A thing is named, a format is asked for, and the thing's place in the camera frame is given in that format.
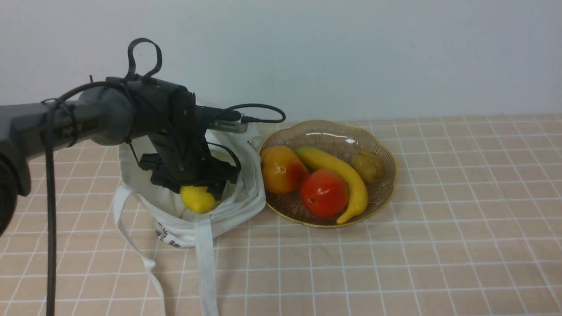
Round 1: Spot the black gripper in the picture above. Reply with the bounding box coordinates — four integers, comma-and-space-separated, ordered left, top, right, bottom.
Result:
132, 79, 241, 201

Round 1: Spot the yellow lemon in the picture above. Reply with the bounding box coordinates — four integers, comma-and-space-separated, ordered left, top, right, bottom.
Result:
179, 186, 217, 213

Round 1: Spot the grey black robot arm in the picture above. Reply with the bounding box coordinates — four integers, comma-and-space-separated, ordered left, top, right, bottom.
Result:
1, 75, 248, 232

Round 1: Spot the white cloth tote bag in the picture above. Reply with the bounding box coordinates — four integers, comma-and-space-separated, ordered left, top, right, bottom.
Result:
112, 125, 266, 316

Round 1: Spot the amber glass fruit plate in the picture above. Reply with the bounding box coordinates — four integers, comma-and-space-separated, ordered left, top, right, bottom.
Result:
259, 120, 398, 228

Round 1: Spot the brown kiwi fruit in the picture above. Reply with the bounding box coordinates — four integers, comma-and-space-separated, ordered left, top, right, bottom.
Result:
352, 151, 387, 185

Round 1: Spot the orange red mango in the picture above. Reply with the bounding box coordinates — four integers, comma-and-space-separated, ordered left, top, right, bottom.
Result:
260, 146, 309, 194

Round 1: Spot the yellow banana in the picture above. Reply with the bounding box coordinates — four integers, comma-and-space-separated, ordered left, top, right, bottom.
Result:
294, 147, 369, 226

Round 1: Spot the red tomato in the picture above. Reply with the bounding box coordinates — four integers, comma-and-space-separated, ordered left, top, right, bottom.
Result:
300, 169, 349, 218

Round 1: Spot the pink checkered tablecloth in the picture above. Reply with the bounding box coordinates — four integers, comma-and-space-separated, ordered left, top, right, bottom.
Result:
0, 115, 562, 316

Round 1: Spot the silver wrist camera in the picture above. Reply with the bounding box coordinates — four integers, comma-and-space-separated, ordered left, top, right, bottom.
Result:
195, 106, 249, 133

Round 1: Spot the black cable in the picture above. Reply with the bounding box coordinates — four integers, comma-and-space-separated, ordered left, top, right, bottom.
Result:
40, 38, 287, 316

